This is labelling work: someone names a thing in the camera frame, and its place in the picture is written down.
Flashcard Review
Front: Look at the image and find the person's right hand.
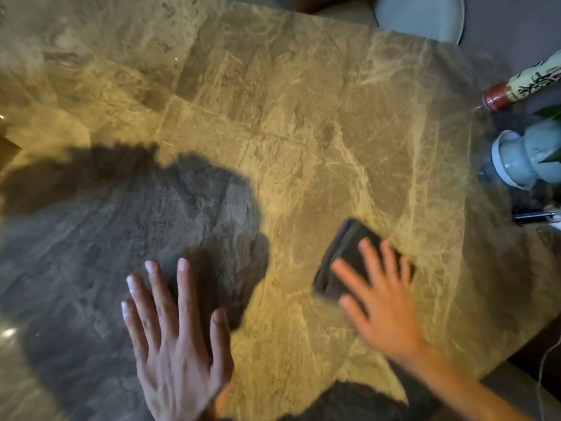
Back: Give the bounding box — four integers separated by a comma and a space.
331, 237, 428, 363

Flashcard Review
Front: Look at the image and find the person's left hand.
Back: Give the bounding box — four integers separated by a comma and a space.
120, 257, 236, 421

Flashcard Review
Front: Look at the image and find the dark cleaning cloth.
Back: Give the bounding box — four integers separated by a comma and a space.
313, 218, 415, 303

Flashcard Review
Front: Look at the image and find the green potted plant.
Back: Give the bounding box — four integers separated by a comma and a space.
490, 105, 561, 190

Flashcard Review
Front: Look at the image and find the marble table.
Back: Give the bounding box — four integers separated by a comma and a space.
0, 0, 561, 421

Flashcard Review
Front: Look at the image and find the bottle with red cap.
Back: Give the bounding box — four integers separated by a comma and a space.
482, 50, 561, 113

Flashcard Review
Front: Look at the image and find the beige sofa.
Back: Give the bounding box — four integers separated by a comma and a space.
210, 0, 465, 45

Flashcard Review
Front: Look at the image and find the white charging cable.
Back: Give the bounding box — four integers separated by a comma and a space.
535, 337, 561, 421

